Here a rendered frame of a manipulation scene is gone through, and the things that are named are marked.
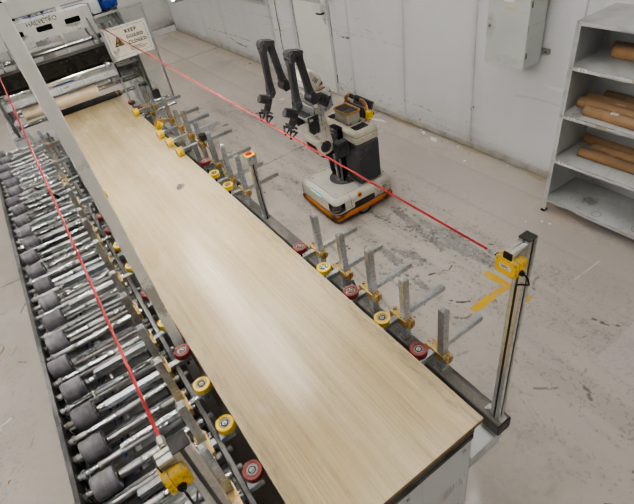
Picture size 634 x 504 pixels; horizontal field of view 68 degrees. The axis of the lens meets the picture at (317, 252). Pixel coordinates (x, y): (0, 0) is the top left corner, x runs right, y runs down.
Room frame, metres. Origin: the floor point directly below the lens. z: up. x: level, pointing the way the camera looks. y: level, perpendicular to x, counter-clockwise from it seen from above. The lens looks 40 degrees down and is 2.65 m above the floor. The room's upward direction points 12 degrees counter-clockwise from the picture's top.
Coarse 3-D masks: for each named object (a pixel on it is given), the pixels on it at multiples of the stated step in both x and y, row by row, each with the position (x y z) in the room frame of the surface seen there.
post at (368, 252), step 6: (366, 252) 1.72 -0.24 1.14; (372, 252) 1.73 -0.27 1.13; (366, 258) 1.73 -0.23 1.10; (372, 258) 1.73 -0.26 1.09; (366, 264) 1.73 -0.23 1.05; (372, 264) 1.72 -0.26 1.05; (366, 270) 1.74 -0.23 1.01; (372, 270) 1.72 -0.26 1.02; (372, 276) 1.72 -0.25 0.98; (372, 282) 1.72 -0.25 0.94; (372, 288) 1.72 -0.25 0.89; (372, 306) 1.73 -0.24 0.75; (378, 306) 1.73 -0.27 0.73
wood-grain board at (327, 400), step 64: (128, 128) 4.53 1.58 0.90; (128, 192) 3.25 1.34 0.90; (192, 192) 3.05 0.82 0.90; (192, 256) 2.29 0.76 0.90; (256, 256) 2.16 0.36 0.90; (192, 320) 1.74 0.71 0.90; (256, 320) 1.65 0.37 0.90; (320, 320) 1.56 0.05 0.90; (256, 384) 1.27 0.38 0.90; (320, 384) 1.20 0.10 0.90; (384, 384) 1.14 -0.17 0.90; (256, 448) 0.97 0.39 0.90; (320, 448) 0.91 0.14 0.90; (384, 448) 0.86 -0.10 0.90; (448, 448) 0.82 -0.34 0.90
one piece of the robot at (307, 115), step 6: (306, 108) 3.73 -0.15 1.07; (312, 108) 3.64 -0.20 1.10; (300, 114) 3.72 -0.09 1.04; (306, 114) 3.69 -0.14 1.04; (312, 114) 3.65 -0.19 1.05; (300, 120) 3.85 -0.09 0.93; (306, 120) 3.60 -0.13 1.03; (312, 120) 3.61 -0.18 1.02; (318, 120) 3.64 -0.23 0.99; (312, 126) 3.61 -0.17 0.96; (318, 126) 3.63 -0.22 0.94; (312, 132) 3.61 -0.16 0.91; (318, 132) 3.63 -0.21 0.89
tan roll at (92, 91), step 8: (88, 88) 5.39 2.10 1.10; (96, 88) 5.41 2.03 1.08; (104, 88) 5.48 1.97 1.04; (64, 96) 5.27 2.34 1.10; (72, 96) 5.29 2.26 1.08; (80, 96) 5.31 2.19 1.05; (88, 96) 5.35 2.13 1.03; (96, 96) 5.42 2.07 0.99; (64, 104) 5.23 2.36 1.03; (72, 104) 5.28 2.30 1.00; (24, 112) 5.06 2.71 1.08; (32, 112) 5.08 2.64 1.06; (40, 112) 5.11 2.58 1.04
